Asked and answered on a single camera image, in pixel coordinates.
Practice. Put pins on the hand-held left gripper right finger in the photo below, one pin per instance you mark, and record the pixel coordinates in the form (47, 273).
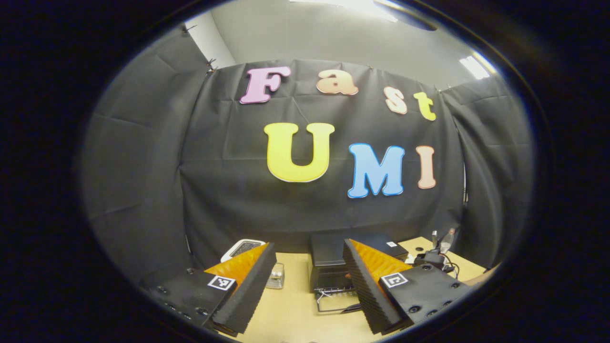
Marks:
(364, 290)

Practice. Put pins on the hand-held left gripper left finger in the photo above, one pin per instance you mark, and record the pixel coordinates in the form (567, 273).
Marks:
(245, 295)

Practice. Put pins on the black electric oven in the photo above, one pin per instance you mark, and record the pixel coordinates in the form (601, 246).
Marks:
(329, 252)

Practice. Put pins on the clear bottle with red label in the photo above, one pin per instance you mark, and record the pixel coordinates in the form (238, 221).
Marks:
(448, 238)

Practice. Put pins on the clear utensil holder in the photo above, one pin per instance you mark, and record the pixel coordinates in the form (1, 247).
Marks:
(276, 277)

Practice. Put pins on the white toaster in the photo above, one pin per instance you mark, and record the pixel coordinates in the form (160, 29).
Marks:
(243, 247)

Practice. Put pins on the black backdrop cloth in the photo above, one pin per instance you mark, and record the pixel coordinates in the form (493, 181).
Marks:
(228, 190)

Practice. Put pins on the small ceiling light panel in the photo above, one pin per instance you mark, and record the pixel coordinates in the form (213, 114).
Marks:
(474, 66)

